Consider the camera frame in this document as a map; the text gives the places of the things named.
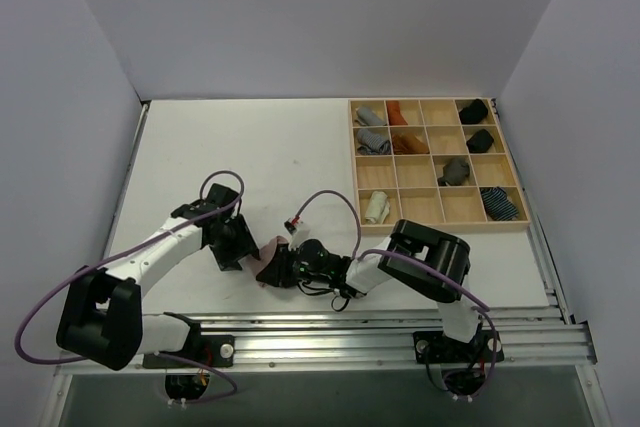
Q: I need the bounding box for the pink underwear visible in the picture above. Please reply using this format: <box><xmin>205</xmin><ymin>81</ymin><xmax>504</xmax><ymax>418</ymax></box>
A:
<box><xmin>246</xmin><ymin>236</ymin><xmax>289</xmax><ymax>279</ymax></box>

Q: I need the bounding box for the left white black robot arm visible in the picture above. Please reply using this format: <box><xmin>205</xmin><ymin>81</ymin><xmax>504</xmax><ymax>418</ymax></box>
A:
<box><xmin>56</xmin><ymin>184</ymin><xmax>259</xmax><ymax>370</ymax></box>

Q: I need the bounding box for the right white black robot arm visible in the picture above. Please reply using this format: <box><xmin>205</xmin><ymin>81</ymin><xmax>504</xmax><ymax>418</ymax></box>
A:
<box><xmin>247</xmin><ymin>218</ymin><xmax>480</xmax><ymax>360</ymax></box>

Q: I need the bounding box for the grey striped rolled cloth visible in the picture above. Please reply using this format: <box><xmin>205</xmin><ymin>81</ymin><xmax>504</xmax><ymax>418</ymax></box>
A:
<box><xmin>356</xmin><ymin>129</ymin><xmax>392</xmax><ymax>155</ymax></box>

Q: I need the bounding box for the orange rolled cloth lower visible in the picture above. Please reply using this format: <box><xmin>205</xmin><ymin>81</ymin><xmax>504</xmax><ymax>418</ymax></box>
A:
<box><xmin>391</xmin><ymin>134</ymin><xmax>429</xmax><ymax>155</ymax></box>

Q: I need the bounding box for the orange rolled cloth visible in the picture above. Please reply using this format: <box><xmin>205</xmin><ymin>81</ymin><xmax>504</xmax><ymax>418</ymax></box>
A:
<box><xmin>391</xmin><ymin>134</ymin><xmax>429</xmax><ymax>155</ymax></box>
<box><xmin>386</xmin><ymin>100</ymin><xmax>408</xmax><ymax>126</ymax></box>

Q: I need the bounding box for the orange rolled cloth upper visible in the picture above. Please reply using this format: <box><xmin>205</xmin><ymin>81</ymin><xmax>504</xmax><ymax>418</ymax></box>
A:
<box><xmin>386</xmin><ymin>100</ymin><xmax>408</xmax><ymax>126</ymax></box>

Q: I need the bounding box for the wooden compartment tray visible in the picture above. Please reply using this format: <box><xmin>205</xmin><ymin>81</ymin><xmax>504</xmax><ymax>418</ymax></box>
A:
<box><xmin>347</xmin><ymin>97</ymin><xmax>530</xmax><ymax>235</ymax></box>

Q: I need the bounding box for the dark grey rolled cloth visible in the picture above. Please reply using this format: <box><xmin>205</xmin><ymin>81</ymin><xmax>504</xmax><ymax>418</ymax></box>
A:
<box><xmin>437</xmin><ymin>157</ymin><xmax>471</xmax><ymax>187</ymax></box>

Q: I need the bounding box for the blue striped rolled cloth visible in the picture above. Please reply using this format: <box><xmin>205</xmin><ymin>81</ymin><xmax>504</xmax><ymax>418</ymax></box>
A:
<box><xmin>480</xmin><ymin>187</ymin><xmax>519</xmax><ymax>221</ymax></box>

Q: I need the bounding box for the black rolled cloth lower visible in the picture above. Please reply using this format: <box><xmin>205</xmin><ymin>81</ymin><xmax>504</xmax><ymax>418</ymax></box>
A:
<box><xmin>466</xmin><ymin>129</ymin><xmax>495</xmax><ymax>154</ymax></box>

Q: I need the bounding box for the black rolled cloth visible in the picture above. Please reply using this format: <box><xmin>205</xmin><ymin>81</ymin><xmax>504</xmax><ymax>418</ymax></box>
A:
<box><xmin>456</xmin><ymin>98</ymin><xmax>489</xmax><ymax>125</ymax></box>
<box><xmin>466</xmin><ymin>129</ymin><xmax>495</xmax><ymax>154</ymax></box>

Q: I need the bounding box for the black rolled cloth upper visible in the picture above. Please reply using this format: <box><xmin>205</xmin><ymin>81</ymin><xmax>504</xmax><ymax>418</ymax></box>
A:
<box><xmin>456</xmin><ymin>98</ymin><xmax>489</xmax><ymax>125</ymax></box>

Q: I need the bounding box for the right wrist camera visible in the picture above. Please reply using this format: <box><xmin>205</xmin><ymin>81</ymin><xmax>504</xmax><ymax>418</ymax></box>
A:
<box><xmin>284</xmin><ymin>217</ymin><xmax>328</xmax><ymax>268</ymax></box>

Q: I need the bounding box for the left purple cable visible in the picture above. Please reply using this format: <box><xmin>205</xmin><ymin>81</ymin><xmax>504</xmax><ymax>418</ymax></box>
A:
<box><xmin>13</xmin><ymin>169</ymin><xmax>245</xmax><ymax>406</ymax></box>

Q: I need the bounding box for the purple cable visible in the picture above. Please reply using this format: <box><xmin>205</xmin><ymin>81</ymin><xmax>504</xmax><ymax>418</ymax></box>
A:
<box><xmin>13</xmin><ymin>169</ymin><xmax>245</xmax><ymax>406</ymax></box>
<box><xmin>294</xmin><ymin>189</ymin><xmax>501</xmax><ymax>393</ymax></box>

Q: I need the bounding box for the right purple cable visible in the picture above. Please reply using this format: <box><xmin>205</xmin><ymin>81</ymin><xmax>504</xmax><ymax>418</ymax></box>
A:
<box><xmin>294</xmin><ymin>189</ymin><xmax>501</xmax><ymax>393</ymax></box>

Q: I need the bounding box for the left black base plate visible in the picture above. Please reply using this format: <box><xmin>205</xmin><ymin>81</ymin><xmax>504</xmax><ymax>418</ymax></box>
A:
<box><xmin>142</xmin><ymin>334</ymin><xmax>235</xmax><ymax>369</ymax></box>

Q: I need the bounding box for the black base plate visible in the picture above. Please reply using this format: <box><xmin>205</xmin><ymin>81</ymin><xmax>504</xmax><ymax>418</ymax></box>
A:
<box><xmin>142</xmin><ymin>334</ymin><xmax>235</xmax><ymax>369</ymax></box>
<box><xmin>412</xmin><ymin>327</ymin><xmax>493</xmax><ymax>364</ymax></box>

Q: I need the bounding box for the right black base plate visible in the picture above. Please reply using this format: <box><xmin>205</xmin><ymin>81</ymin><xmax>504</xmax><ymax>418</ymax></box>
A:
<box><xmin>412</xmin><ymin>327</ymin><xmax>493</xmax><ymax>364</ymax></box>

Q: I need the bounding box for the aluminium frame rail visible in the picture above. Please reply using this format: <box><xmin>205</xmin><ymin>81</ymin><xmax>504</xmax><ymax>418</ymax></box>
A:
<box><xmin>53</xmin><ymin>296</ymin><xmax>599</xmax><ymax>377</ymax></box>

